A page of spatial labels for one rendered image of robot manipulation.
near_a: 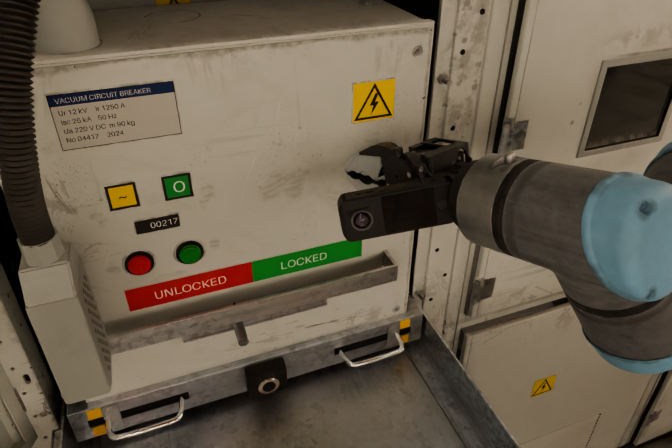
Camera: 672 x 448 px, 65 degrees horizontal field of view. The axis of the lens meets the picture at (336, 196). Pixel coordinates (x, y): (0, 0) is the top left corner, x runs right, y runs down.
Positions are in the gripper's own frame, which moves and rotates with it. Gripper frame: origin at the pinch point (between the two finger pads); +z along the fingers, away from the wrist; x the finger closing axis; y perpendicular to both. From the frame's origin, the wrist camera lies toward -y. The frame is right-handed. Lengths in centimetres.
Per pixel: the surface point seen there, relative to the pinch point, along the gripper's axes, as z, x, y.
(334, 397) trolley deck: 6.7, -37.1, -4.4
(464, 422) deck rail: -7.9, -40.6, 8.6
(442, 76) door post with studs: -1.7, 8.7, 16.2
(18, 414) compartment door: 24, -26, -44
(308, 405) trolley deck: 7.8, -36.8, -8.5
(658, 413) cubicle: 4, -104, 96
